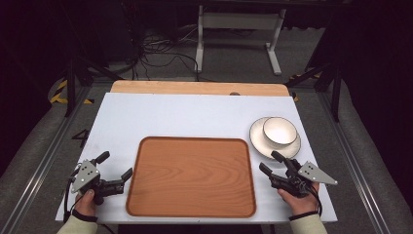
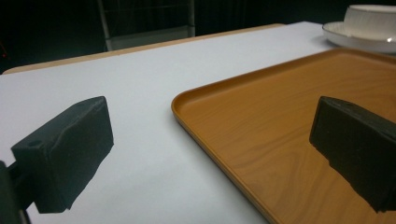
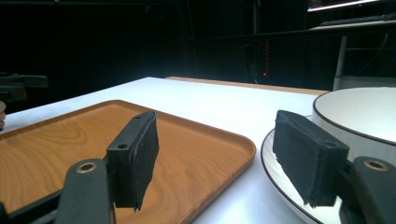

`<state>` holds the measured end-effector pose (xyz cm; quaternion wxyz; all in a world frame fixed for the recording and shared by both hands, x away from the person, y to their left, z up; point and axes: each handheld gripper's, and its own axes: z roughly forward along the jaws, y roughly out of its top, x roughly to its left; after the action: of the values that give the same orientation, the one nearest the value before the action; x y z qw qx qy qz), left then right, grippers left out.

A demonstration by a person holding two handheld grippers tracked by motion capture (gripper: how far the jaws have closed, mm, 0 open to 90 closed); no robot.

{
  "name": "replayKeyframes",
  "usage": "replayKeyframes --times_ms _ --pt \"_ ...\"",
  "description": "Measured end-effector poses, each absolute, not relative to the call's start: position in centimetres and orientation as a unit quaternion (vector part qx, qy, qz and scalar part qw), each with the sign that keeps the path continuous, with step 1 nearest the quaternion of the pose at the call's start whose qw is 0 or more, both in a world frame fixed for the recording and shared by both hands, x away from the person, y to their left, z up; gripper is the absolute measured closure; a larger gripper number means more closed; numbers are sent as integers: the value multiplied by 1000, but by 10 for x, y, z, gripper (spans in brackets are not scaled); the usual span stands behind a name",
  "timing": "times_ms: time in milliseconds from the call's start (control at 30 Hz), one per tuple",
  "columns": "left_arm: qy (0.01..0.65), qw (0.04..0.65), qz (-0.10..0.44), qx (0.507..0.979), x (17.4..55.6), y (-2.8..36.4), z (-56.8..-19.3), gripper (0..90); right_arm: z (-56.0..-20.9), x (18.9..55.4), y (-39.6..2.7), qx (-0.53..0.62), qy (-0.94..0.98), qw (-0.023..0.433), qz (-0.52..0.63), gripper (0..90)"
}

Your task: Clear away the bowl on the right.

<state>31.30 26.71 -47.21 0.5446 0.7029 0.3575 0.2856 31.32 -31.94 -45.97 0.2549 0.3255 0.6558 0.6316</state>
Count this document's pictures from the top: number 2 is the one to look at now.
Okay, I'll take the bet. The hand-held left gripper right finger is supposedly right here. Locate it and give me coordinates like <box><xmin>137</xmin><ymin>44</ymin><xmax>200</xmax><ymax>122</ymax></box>
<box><xmin>308</xmin><ymin>95</ymin><xmax>396</xmax><ymax>214</ymax></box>

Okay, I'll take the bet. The wood-grain brown tray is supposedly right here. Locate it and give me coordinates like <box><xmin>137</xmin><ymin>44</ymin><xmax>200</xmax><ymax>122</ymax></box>
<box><xmin>170</xmin><ymin>47</ymin><xmax>396</xmax><ymax>224</ymax></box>

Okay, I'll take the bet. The white cup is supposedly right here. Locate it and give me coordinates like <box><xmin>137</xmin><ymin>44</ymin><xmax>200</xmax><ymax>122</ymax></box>
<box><xmin>343</xmin><ymin>4</ymin><xmax>396</xmax><ymax>42</ymax></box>

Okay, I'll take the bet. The white saucer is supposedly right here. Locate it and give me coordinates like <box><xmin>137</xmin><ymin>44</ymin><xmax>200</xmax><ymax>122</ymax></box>
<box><xmin>321</xmin><ymin>21</ymin><xmax>396</xmax><ymax>54</ymax></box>

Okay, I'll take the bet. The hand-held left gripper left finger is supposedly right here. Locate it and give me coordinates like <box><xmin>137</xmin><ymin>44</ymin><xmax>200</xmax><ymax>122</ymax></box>
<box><xmin>10</xmin><ymin>95</ymin><xmax>115</xmax><ymax>215</ymax></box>

